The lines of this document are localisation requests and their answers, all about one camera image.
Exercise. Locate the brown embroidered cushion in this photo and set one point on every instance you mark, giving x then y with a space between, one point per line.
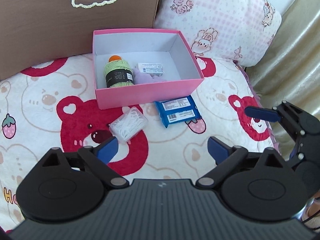
39 31

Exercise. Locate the orange ball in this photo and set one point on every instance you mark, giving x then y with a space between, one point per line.
114 58

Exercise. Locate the white tissue packet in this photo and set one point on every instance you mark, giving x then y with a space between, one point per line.
150 68

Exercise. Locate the pink cardboard box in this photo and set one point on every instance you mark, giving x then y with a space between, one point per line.
136 66

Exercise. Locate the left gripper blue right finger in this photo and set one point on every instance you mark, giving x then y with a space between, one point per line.
227 160

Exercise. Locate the clear floss pick box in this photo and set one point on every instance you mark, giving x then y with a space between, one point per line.
128 125

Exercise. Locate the purple plush toy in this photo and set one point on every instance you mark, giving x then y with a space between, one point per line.
144 78

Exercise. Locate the pink white bunny pillow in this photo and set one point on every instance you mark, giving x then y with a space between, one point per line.
239 30

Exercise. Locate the blue wet wipes pack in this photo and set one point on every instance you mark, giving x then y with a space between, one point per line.
177 110

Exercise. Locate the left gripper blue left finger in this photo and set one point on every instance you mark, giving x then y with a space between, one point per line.
97 159

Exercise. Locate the beige satin bed cover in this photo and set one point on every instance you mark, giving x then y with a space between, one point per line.
290 68

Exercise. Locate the green yarn ball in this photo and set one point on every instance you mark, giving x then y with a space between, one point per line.
118 74

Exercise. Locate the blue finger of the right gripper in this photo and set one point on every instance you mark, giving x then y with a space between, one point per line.
265 114

